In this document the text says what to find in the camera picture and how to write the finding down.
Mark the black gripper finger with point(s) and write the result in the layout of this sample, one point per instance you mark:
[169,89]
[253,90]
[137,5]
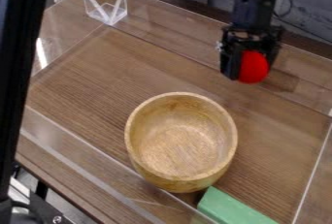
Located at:
[230,59]
[272,49]

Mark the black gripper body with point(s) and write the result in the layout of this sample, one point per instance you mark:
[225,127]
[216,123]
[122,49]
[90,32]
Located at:
[262,40]

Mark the red felt fruit green leaf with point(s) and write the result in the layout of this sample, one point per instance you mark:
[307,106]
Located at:
[253,67]

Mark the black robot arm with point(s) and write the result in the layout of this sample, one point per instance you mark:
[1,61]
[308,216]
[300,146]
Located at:
[252,14]

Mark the clear acrylic tray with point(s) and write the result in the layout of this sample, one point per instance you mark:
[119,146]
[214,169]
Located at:
[96,70]

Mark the wooden bowl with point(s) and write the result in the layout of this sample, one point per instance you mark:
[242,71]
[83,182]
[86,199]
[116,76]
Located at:
[181,140]

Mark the green block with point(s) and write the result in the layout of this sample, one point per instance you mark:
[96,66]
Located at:
[226,210]

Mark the black vertical pole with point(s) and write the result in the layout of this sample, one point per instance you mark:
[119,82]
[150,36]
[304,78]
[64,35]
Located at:
[20,21]

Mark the black clamp with cable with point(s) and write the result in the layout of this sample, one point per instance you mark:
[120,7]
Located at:
[27,209]

